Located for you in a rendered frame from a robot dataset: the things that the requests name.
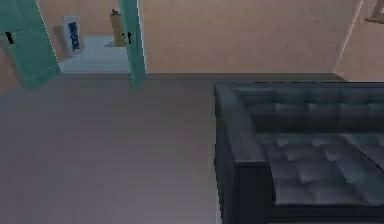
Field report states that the teal room door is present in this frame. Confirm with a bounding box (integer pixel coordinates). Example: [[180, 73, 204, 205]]
[[0, 0, 64, 92], [118, 0, 148, 90]]

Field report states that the tan wooden cabinet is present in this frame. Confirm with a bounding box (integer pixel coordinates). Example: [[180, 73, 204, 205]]
[[109, 8, 126, 48]]

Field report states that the black tufted leather sofa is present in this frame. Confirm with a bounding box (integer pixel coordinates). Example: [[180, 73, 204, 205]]
[[213, 80, 384, 224]]

